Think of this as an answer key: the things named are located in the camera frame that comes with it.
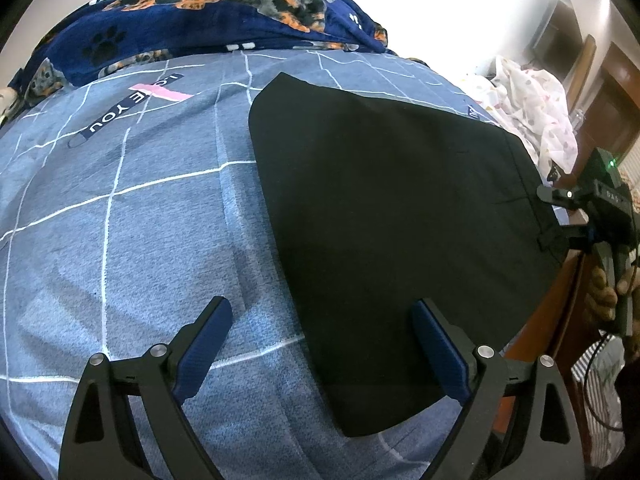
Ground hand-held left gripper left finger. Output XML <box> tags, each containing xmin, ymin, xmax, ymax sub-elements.
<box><xmin>57</xmin><ymin>296</ymin><xmax>234</xmax><ymax>480</ymax></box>

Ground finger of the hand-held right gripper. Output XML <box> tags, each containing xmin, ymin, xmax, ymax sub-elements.
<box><xmin>536</xmin><ymin>184</ymin><xmax>583</xmax><ymax>210</ymax></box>
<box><xmin>539</xmin><ymin>224</ymin><xmax>598</xmax><ymax>255</ymax></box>

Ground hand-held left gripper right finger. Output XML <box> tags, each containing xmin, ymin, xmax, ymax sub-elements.
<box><xmin>410</xmin><ymin>297</ymin><xmax>587</xmax><ymax>480</ymax></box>

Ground black pants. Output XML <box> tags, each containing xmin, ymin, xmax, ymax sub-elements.
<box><xmin>247</xmin><ymin>72</ymin><xmax>572</xmax><ymax>438</ymax></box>

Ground person's right hand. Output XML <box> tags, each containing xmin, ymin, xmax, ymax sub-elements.
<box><xmin>586</xmin><ymin>264</ymin><xmax>640</xmax><ymax>322</ymax></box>

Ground white patterned cloth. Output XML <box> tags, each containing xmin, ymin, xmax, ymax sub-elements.
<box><xmin>462</xmin><ymin>54</ymin><xmax>581</xmax><ymax>172</ymax></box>

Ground wooden door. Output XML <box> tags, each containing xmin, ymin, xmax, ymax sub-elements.
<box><xmin>575</xmin><ymin>35</ymin><xmax>640</xmax><ymax>163</ymax></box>

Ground blue checked bed sheet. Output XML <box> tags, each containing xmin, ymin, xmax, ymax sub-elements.
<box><xmin>0</xmin><ymin>49</ymin><xmax>571</xmax><ymax>480</ymax></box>

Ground dark wooden framed panel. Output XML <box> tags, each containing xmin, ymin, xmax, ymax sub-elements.
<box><xmin>530</xmin><ymin>0</ymin><xmax>586</xmax><ymax>82</ymax></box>

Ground striped cloth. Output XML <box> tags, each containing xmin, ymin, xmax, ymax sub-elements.
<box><xmin>571</xmin><ymin>339</ymin><xmax>627</xmax><ymax>466</ymax></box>

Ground dark cloth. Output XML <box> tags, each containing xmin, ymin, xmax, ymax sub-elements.
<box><xmin>615</xmin><ymin>357</ymin><xmax>640</xmax><ymax>443</ymax></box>

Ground navy dog print blanket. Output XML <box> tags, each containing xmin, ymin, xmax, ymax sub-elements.
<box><xmin>10</xmin><ymin>0</ymin><xmax>397</xmax><ymax>105</ymax></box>

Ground wooden bed frame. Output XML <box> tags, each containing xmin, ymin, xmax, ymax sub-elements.
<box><xmin>500</xmin><ymin>247</ymin><xmax>608</xmax><ymax>368</ymax></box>

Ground black cable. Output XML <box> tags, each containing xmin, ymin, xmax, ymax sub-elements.
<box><xmin>581</xmin><ymin>337</ymin><xmax>628</xmax><ymax>432</ymax></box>

